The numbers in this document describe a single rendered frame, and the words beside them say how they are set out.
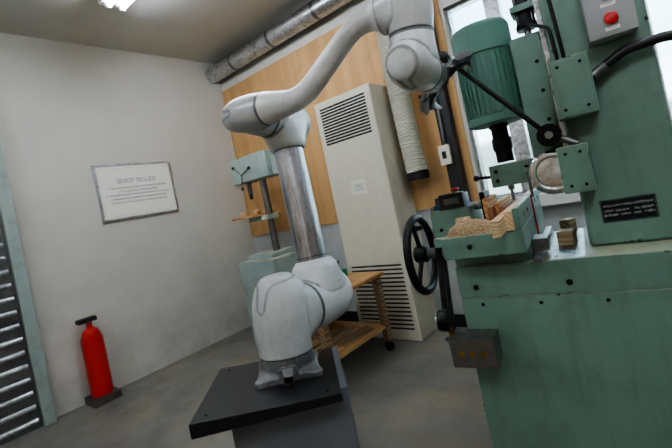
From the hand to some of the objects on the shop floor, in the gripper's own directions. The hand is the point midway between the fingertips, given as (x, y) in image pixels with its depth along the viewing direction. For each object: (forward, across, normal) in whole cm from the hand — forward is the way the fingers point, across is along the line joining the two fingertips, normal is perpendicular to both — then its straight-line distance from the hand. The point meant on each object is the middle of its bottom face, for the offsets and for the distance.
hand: (452, 86), depth 121 cm
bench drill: (+139, -239, +17) cm, 277 cm away
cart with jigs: (+91, -183, -26) cm, 206 cm away
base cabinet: (+15, -65, -117) cm, 135 cm away
